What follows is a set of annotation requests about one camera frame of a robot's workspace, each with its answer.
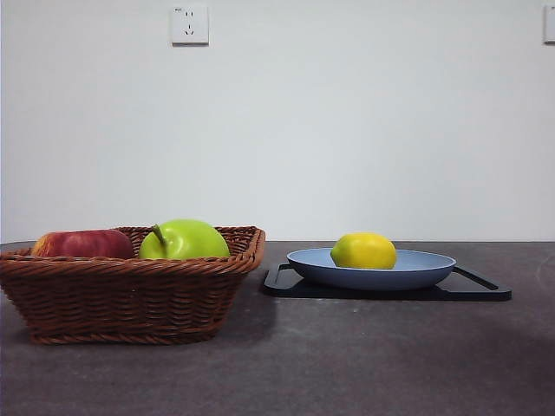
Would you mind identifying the yellow lemon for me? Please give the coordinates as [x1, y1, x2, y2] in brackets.
[330, 231, 398, 270]

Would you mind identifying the light blue plate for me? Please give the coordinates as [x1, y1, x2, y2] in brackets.
[285, 247, 458, 291]

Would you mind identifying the brown wicker basket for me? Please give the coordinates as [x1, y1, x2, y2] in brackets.
[0, 224, 267, 347]

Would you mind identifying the green apple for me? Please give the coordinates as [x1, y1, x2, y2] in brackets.
[138, 218, 231, 261]

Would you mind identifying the red apple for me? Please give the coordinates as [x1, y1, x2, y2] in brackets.
[30, 229, 134, 260]

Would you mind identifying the dark rectangular tray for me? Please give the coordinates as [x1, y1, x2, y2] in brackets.
[263, 262, 513, 302]

